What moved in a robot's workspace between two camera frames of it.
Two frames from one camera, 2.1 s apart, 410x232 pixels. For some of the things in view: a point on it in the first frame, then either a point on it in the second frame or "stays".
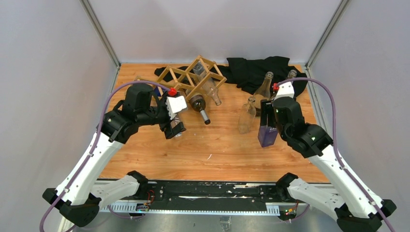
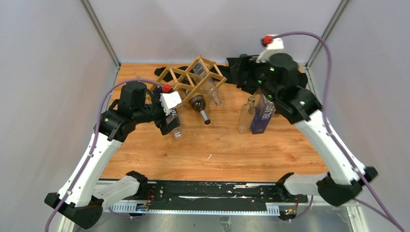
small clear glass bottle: x=200 y=72 stays
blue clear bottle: x=267 y=135 -> x=263 y=110
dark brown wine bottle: x=197 y=102 stays
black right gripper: x=267 y=108 -> x=248 y=63
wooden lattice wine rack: x=194 y=78 stays
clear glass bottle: x=247 y=115 stays
